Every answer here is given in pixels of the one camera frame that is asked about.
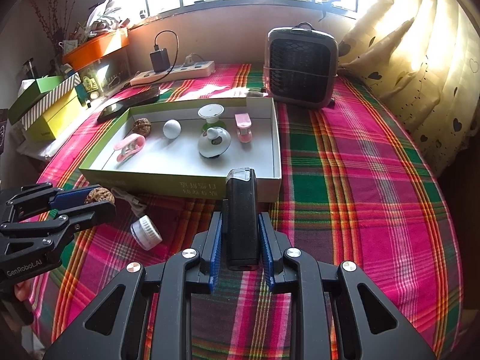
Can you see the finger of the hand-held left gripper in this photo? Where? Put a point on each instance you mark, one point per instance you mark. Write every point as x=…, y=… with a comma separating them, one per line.
x=86, y=215
x=69, y=198

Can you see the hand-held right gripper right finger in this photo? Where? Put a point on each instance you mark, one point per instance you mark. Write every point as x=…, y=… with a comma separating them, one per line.
x=267, y=255

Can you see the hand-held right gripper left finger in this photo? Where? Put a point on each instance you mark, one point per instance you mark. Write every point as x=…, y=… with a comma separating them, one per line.
x=215, y=255

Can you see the brown walnut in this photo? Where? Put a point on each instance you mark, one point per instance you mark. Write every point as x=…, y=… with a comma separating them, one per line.
x=99, y=195
x=142, y=126

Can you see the black rectangular device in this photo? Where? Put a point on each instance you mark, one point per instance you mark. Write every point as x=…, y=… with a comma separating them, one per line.
x=242, y=225

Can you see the pink plastic clip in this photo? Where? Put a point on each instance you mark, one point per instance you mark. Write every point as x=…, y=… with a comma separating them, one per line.
x=243, y=127
x=129, y=149

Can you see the green and white cardboard box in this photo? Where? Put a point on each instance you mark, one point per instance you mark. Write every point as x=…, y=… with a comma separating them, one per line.
x=180, y=157

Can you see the white round gadget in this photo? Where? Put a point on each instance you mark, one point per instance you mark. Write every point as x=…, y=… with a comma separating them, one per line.
x=213, y=144

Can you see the white mushroom-shaped knob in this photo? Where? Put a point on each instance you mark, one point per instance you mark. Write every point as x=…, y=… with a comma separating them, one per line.
x=172, y=129

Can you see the small white jar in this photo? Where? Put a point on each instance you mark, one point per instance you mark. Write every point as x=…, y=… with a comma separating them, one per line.
x=146, y=232

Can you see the yellow box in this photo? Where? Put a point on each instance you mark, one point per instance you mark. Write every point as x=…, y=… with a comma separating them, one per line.
x=56, y=118

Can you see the striped box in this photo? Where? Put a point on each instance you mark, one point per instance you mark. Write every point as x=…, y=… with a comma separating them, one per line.
x=50, y=101

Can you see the plaid cloth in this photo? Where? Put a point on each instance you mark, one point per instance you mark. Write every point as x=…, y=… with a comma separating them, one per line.
x=356, y=195

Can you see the black smartphone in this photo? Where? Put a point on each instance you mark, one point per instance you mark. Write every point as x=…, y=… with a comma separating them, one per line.
x=129, y=104

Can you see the small square framed decoration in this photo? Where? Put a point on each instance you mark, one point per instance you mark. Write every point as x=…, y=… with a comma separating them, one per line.
x=90, y=87

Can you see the green and white spool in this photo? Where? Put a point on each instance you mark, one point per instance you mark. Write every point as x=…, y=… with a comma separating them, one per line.
x=211, y=114

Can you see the orange plastic tray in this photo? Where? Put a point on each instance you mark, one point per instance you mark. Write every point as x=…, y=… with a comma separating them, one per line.
x=95, y=48

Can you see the white power strip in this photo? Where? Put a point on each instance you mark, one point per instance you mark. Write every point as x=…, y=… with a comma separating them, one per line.
x=176, y=73

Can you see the white plug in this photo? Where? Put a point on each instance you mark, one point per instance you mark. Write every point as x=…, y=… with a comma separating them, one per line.
x=189, y=59

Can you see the small desk fan heater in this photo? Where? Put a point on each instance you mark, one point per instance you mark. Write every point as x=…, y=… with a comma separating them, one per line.
x=302, y=67

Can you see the dried branches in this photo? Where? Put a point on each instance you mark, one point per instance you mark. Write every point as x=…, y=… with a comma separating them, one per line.
x=56, y=3

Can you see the cream heart-print curtain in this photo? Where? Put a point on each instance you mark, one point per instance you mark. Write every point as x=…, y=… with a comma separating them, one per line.
x=423, y=63

